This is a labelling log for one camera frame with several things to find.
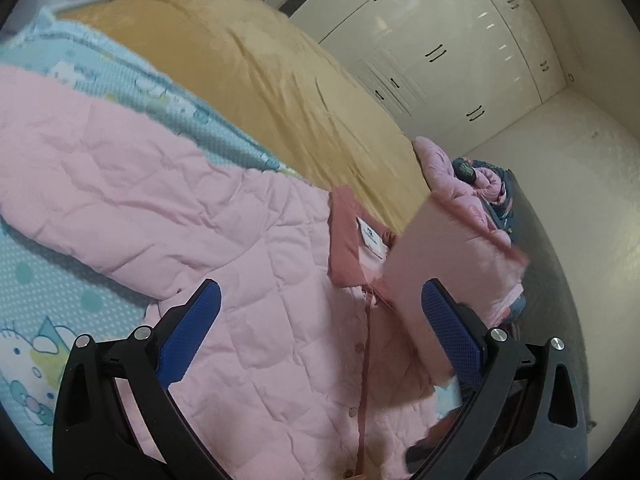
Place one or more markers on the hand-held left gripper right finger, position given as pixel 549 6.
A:
pixel 450 332

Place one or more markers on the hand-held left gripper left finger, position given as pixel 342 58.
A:
pixel 190 332

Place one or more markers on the pink quilted jacket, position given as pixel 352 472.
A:
pixel 225 220

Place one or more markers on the grey headboard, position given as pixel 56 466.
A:
pixel 545 270

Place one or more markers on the dark floral pillow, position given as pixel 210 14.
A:
pixel 507 210

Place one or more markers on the blue cartoon print sheet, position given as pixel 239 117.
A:
pixel 40 270

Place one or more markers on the tan bedspread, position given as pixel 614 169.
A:
pixel 250 85

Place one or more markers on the white wardrobe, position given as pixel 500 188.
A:
pixel 440 20

